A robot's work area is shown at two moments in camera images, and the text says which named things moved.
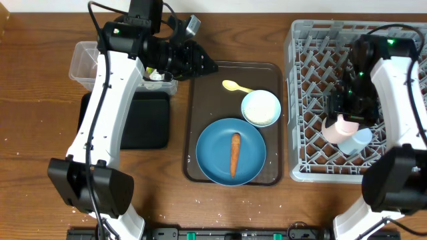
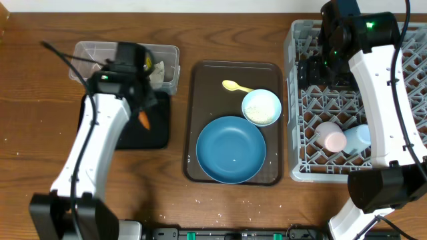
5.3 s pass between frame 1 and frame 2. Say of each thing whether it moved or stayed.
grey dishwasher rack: stayed
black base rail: stayed
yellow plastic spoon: stayed
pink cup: moved
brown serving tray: stayed
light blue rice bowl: stayed
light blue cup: stayed
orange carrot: moved
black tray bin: stayed
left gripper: moved
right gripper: moved
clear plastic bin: stayed
